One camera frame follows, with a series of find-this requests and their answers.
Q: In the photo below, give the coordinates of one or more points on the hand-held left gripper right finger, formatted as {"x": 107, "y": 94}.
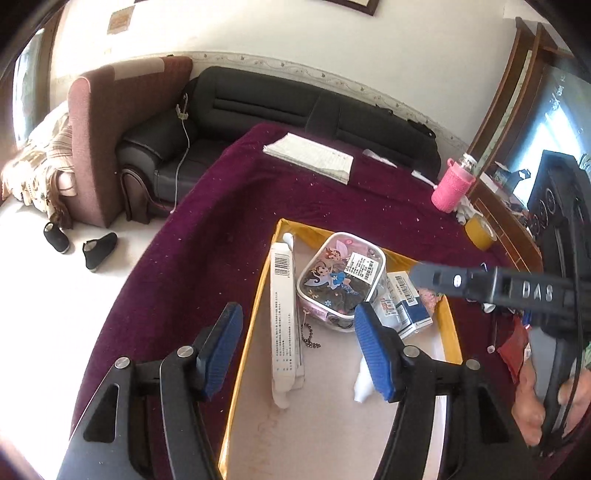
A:
{"x": 374, "y": 355}

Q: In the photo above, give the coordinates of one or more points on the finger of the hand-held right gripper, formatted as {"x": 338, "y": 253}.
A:
{"x": 461, "y": 281}

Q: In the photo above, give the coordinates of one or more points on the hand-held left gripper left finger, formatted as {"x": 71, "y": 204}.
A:
{"x": 221, "y": 350}

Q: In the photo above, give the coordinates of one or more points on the long white box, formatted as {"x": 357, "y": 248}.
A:
{"x": 284, "y": 323}

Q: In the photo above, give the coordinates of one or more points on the yellow cardboard box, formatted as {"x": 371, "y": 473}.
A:
{"x": 323, "y": 429}

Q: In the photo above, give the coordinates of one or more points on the person's right hand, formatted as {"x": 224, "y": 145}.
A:
{"x": 531, "y": 401}

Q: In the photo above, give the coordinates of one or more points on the small white tube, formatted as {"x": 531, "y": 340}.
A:
{"x": 362, "y": 387}

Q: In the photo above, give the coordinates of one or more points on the brown packing tape roll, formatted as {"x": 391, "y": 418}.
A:
{"x": 478, "y": 235}

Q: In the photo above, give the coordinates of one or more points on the blue and white medicine box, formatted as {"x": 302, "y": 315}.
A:
{"x": 411, "y": 314}

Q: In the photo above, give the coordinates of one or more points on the white cloth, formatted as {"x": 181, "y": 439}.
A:
{"x": 464, "y": 213}

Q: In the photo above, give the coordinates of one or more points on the red foil packet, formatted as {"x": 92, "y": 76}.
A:
{"x": 512, "y": 348}

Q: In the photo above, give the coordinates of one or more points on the clear cartoon print pouch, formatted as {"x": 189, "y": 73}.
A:
{"x": 332, "y": 277}

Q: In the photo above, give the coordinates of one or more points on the bottle in pink knit sleeve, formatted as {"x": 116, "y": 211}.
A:
{"x": 450, "y": 187}

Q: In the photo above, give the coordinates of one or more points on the purple tablecloth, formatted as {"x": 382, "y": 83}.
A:
{"x": 207, "y": 207}

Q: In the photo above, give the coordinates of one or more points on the white paper scrap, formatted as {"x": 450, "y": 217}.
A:
{"x": 378, "y": 158}

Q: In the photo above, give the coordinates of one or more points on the wooden cabinet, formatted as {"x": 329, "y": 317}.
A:
{"x": 508, "y": 92}

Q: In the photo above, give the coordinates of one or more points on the black shoe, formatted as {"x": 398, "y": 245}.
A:
{"x": 55, "y": 237}
{"x": 99, "y": 254}

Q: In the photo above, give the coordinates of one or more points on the stack of white papers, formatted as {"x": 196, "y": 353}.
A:
{"x": 309, "y": 154}

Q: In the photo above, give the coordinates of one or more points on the maroon armchair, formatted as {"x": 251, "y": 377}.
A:
{"x": 106, "y": 138}

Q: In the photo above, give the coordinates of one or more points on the black leather sofa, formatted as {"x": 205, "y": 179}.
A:
{"x": 258, "y": 101}

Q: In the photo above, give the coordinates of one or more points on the printed blanket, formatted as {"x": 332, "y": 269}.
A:
{"x": 41, "y": 157}

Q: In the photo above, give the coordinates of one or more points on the dark picture frame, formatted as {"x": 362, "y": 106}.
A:
{"x": 360, "y": 5}

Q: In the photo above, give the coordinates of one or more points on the tan wall sticker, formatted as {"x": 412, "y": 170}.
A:
{"x": 118, "y": 21}

